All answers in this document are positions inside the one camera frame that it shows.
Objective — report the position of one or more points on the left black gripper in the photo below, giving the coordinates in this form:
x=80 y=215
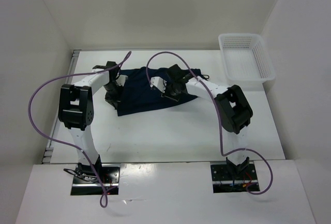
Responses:
x=114 y=100

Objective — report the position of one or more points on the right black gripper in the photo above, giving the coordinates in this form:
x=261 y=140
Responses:
x=166 y=93

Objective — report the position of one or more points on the navy blue shorts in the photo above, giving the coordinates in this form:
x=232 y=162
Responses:
x=137 y=96

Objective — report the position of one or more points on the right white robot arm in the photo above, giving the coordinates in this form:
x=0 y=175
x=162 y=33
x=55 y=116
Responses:
x=233 y=110

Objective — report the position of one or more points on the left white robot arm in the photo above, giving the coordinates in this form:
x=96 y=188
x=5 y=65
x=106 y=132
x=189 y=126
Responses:
x=76 y=111

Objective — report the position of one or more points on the white plastic basket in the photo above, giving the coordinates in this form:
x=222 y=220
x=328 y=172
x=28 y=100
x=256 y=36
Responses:
x=245 y=59

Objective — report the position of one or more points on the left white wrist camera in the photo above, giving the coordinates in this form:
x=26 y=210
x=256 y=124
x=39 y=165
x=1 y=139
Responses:
x=121 y=80

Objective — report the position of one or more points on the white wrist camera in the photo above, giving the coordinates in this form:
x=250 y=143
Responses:
x=158 y=83
x=121 y=80

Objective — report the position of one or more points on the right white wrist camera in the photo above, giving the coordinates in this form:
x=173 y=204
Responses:
x=158 y=83

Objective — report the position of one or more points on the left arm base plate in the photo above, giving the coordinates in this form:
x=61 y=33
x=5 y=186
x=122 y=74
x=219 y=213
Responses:
x=86 y=184

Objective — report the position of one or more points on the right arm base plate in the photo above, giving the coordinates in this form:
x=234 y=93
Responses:
x=224 y=183

